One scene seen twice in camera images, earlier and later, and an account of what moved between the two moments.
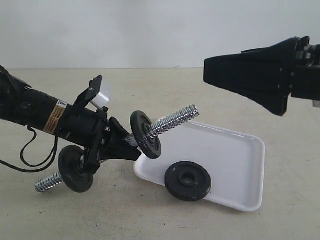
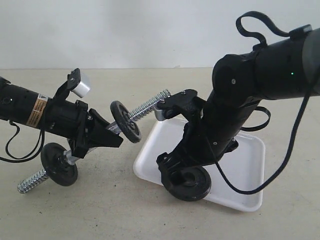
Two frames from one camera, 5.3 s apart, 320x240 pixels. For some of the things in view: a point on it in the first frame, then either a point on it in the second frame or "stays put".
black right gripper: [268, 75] → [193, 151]
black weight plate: [140, 123] → [126, 125]
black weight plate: [188, 181] stays put
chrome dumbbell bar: [178, 119] → [70, 156]
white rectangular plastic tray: [234, 160] stays put
